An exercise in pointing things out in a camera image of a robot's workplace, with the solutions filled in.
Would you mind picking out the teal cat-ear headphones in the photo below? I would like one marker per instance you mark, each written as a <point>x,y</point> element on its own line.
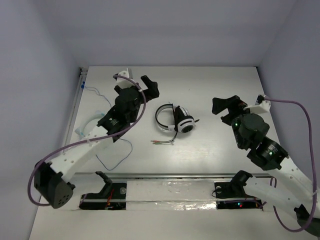
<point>88,123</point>

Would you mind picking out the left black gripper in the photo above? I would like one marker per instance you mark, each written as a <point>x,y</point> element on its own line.
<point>141,90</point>

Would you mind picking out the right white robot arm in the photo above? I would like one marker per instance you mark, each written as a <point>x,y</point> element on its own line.
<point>290,189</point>

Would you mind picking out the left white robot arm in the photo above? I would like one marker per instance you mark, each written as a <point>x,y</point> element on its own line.
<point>51,175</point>

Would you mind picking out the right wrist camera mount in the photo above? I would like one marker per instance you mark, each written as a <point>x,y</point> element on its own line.
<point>261,106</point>

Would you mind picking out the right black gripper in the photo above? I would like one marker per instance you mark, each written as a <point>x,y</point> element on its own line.
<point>234,103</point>

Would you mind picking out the aluminium rail frame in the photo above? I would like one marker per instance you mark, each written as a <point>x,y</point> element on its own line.
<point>210,150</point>

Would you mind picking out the black white headphones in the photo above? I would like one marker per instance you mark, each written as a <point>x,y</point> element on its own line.
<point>183,121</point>

